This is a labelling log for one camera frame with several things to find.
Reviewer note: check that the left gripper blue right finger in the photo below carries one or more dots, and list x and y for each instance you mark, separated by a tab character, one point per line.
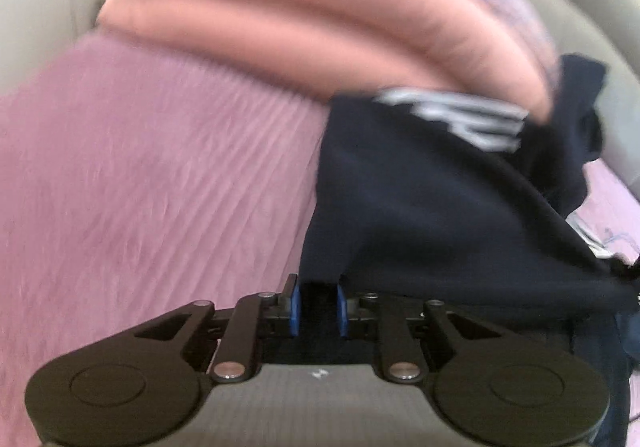
341	312

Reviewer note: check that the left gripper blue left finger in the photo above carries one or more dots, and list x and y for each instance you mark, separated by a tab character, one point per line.
289	304

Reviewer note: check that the navy blue garment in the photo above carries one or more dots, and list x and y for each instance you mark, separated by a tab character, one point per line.
464	199

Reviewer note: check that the folded pink duvet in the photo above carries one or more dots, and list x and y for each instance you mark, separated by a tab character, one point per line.
325	46

